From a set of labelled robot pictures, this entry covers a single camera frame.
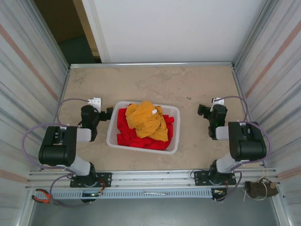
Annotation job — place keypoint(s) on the circuit board with green light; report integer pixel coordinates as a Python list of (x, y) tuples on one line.
[(91, 195)]

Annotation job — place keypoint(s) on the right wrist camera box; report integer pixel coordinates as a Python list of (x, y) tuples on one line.
[(218, 101)]

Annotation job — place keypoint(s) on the red cloth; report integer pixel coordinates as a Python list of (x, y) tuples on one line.
[(124, 131)]

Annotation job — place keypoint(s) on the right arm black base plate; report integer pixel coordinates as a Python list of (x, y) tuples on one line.
[(200, 177)]

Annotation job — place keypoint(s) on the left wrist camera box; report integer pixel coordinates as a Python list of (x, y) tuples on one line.
[(96, 101)]

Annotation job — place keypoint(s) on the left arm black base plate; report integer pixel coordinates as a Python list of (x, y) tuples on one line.
[(105, 179)]

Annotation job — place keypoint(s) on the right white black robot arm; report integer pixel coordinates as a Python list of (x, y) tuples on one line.
[(247, 141)]

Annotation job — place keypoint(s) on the beige door frame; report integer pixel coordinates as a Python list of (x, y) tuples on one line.
[(85, 23)]

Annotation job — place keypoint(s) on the small silver wrench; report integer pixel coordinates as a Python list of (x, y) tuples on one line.
[(155, 193)]

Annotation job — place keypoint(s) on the mustard yellow t-shirt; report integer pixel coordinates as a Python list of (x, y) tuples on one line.
[(145, 122)]

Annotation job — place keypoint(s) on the white perforated plastic basket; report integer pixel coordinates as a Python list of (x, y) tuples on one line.
[(110, 139)]

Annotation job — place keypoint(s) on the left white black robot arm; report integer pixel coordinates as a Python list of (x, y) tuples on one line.
[(56, 150)]

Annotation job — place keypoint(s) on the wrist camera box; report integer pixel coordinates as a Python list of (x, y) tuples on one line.
[(96, 101), (218, 101)]

